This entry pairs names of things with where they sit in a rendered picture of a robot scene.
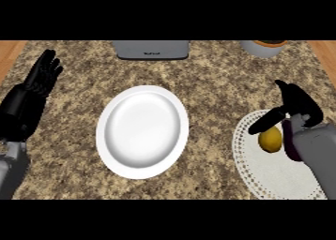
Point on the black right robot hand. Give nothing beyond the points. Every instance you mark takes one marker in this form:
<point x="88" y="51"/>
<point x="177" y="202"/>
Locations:
<point x="298" y="100"/>

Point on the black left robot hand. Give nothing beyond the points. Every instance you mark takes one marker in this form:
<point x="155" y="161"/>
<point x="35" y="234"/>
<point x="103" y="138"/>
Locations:
<point x="26" y="93"/>

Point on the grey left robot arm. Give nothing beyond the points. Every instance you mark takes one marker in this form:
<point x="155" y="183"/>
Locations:
<point x="4" y="170"/>

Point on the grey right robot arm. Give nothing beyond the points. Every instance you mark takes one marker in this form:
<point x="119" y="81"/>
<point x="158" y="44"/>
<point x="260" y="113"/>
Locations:
<point x="319" y="153"/>

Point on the yellow lemon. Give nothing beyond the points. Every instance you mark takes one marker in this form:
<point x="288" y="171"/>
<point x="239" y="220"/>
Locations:
<point x="271" y="140"/>

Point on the white lace placemat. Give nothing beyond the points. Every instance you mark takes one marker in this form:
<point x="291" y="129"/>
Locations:
<point x="268" y="172"/>

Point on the white oval plate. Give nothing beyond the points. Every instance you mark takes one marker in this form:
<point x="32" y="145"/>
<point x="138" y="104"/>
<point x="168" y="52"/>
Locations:
<point x="143" y="132"/>

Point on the grey plant pot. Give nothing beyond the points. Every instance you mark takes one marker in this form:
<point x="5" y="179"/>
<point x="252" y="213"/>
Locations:
<point x="264" y="47"/>

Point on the grey appliance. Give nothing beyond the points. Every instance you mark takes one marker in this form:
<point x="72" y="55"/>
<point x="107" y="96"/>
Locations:
<point x="152" y="49"/>

